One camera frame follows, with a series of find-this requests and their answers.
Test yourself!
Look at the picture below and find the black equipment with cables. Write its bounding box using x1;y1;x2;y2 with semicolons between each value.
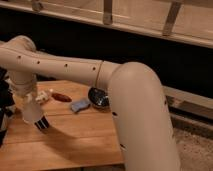
0;67;15;147

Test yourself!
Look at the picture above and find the white cardboard box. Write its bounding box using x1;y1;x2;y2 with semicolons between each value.
36;91;50;104

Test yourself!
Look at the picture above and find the black bowl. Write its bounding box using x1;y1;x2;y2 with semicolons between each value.
88;87;109;109

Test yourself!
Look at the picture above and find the brown red sausage toy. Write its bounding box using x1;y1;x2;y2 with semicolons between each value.
50;89;72;102

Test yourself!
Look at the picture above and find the wooden table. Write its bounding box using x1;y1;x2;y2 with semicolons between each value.
0;79;125;171

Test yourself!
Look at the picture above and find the blue sponge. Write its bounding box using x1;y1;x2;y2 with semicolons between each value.
70;99;90;113

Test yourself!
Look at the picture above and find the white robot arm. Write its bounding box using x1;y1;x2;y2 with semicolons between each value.
0;36;182;171

